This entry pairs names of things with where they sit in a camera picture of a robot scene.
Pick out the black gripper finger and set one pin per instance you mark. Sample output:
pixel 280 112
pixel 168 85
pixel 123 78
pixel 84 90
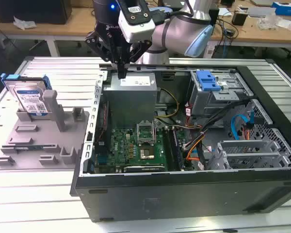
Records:
pixel 99 44
pixel 140 49

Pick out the hard disk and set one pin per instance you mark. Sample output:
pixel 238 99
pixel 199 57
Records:
pixel 29 97

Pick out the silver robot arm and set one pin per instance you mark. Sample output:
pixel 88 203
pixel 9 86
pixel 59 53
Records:
pixel 174 29

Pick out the wooden desk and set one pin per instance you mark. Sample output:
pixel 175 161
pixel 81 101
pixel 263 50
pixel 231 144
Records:
pixel 70 26
pixel 257 35

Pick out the grey power supply unit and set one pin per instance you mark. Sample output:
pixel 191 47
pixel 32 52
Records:
pixel 128 104

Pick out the large black box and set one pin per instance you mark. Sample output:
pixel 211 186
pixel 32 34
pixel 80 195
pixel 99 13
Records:
pixel 38 11

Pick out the blue plastic drive latch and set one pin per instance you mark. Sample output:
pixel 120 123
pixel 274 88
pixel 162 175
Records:
pixel 206 81

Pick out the crumpled white plastic bag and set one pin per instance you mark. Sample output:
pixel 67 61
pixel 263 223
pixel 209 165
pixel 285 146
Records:
pixel 24 23

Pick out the black computer tower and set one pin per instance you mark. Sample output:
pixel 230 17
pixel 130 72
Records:
pixel 214 17

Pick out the thin locking lever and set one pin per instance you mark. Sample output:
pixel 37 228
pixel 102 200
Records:
pixel 155 132

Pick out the grey metal drive cage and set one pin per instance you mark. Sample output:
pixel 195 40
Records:
pixel 208 104

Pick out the green motherboard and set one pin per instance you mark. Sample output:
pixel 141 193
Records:
pixel 121 145

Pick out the CPU socket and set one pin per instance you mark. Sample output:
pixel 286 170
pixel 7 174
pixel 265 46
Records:
pixel 147 153

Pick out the small black box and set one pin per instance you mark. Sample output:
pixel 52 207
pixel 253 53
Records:
pixel 240 18

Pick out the grey parts rack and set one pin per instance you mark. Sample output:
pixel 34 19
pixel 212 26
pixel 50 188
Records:
pixel 43 138

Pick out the black graphics card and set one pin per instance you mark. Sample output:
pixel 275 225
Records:
pixel 145 168

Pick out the RAM stick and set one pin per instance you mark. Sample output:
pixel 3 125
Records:
pixel 29 147

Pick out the flat grey device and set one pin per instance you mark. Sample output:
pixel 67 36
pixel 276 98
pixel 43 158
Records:
pixel 259 11

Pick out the clear plastic bags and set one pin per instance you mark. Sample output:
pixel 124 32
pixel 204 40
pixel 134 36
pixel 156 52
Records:
pixel 269 21

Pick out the blue cardboard box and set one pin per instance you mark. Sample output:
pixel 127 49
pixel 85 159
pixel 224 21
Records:
pixel 286 8

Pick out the black PC case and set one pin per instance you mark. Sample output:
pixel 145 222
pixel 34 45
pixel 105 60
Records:
pixel 184 201

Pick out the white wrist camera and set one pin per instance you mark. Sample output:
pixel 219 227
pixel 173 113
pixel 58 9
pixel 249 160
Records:
pixel 140 32

